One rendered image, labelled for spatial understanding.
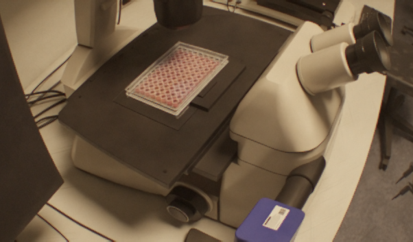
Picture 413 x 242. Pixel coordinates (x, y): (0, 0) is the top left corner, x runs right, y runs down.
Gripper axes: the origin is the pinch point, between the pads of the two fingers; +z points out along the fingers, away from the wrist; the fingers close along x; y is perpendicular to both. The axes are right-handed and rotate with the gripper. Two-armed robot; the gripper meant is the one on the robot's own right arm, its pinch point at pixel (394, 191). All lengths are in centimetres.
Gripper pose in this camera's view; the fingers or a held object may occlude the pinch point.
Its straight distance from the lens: 76.3
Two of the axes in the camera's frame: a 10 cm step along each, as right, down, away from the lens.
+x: 5.4, -5.1, 6.7
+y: 7.7, 6.3, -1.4
